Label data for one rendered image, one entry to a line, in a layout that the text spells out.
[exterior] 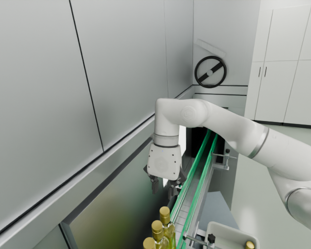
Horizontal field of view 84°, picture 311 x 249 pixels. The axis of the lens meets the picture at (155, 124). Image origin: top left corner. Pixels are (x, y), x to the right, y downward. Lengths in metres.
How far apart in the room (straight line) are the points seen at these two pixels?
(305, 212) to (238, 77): 0.96
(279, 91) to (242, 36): 2.99
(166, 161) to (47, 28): 0.41
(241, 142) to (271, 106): 3.83
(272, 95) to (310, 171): 3.76
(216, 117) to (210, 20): 0.88
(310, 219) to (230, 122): 0.25
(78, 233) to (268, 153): 0.47
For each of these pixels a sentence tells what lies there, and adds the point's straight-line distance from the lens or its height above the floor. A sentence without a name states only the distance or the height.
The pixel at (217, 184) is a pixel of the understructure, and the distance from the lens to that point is 1.73.
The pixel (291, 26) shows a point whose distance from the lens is 4.09.
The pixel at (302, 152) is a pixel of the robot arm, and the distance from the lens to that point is 0.47.
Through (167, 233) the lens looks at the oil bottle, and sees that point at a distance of 0.70.
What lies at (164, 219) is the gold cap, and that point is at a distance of 0.66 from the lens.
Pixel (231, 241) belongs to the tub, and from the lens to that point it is 1.09.
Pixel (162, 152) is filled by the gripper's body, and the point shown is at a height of 1.39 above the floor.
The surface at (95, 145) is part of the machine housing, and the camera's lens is 0.50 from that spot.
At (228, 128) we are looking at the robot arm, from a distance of 0.52.
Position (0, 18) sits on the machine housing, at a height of 1.72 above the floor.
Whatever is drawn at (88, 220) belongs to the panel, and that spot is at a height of 1.28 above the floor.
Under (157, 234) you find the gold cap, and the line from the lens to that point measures 0.63.
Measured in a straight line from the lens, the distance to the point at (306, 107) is 4.37.
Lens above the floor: 1.66
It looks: 23 degrees down
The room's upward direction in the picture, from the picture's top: 4 degrees counter-clockwise
